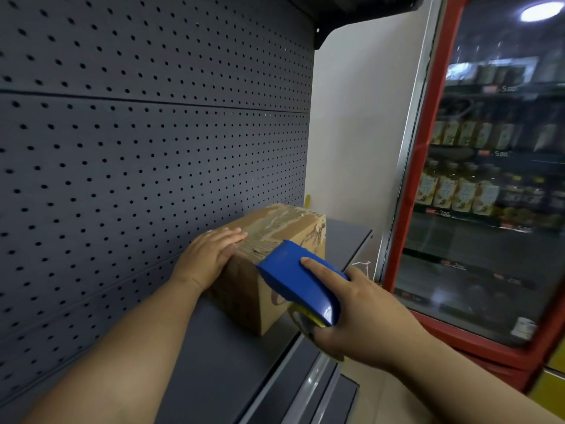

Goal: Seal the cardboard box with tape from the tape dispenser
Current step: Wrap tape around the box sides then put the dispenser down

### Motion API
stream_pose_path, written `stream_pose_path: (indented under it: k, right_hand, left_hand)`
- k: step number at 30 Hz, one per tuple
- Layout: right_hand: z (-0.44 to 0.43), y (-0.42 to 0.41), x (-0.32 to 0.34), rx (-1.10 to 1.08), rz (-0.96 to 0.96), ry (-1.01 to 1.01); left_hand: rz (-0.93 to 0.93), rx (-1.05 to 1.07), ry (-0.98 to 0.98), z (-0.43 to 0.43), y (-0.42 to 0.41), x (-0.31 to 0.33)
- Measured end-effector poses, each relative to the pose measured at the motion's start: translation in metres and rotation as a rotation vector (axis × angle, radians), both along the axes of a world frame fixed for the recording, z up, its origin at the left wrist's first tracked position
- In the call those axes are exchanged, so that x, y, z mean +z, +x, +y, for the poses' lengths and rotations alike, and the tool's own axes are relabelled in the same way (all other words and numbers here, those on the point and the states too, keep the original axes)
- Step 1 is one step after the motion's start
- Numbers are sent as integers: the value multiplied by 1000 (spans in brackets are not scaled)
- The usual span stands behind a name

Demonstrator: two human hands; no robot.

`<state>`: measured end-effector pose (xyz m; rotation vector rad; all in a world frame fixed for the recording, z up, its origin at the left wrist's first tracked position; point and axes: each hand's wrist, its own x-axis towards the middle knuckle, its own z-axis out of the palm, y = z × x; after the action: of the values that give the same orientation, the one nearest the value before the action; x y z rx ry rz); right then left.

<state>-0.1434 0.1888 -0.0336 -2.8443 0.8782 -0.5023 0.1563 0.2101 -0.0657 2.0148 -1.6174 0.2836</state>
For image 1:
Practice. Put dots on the yellow box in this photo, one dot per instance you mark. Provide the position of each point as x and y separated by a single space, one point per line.
549 384

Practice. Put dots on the red glass-door drinks fridge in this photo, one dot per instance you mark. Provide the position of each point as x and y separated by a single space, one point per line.
415 172

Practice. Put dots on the dark grey upper shelf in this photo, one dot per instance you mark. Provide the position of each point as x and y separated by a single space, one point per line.
353 8

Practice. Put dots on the grey pegboard back panel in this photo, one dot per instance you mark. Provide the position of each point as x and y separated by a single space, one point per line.
132 172

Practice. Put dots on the person's left hand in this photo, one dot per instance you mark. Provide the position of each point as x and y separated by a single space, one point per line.
207 256

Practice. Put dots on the person's left forearm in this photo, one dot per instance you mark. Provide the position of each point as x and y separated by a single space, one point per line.
119 362

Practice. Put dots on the person's right forearm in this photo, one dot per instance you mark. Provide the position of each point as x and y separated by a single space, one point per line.
463 393

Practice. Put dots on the printed brown cardboard box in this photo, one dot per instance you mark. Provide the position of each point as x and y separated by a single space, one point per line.
282 225

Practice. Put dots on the rows of drink bottles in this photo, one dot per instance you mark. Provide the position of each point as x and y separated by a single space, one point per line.
463 194

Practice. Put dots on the person's right hand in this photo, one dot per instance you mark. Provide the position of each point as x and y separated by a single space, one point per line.
375 326

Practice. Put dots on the blue tape dispenser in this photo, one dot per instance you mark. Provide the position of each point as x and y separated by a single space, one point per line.
295 282

